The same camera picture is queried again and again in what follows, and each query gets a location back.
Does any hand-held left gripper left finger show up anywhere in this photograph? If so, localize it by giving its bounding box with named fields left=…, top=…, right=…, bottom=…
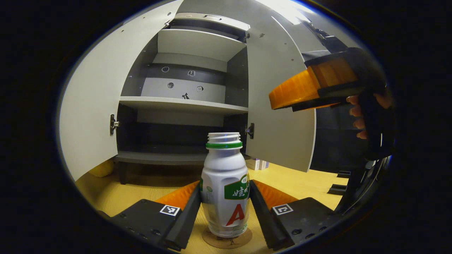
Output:
left=109, top=181, right=202, bottom=252

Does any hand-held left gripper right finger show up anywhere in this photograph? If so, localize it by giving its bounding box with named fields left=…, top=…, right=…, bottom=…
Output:
left=249, top=180, right=336, bottom=251

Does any round brown coaster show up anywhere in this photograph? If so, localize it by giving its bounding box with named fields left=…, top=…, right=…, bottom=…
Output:
left=202, top=227, right=253, bottom=249

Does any white cabinet door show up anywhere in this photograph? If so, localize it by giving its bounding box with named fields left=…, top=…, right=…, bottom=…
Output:
left=245, top=14, right=317, bottom=173
left=58, top=0, right=185, bottom=182

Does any white plastic bottle green label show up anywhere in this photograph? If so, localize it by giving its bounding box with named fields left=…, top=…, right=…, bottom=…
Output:
left=200, top=132, right=251, bottom=238

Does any white and grey cabinet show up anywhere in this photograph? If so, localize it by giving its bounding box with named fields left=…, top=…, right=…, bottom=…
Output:
left=114, top=12, right=255, bottom=186

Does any white cabinet shelf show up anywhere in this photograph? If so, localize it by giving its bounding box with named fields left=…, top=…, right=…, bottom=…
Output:
left=157, top=29, right=247, bottom=62
left=119, top=96, right=249, bottom=115

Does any white cabinet drawer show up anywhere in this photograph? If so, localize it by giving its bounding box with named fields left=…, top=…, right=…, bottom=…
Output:
left=172, top=12, right=251, bottom=32

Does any black backdrop cloth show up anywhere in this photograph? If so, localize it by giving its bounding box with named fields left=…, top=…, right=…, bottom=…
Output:
left=304, top=49, right=370, bottom=174

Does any long ceiling light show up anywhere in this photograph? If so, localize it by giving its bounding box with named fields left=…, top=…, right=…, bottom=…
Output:
left=258, top=0, right=312, bottom=24

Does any yellow round object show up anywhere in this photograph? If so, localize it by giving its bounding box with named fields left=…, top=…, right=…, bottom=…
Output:
left=88, top=158, right=114, bottom=178

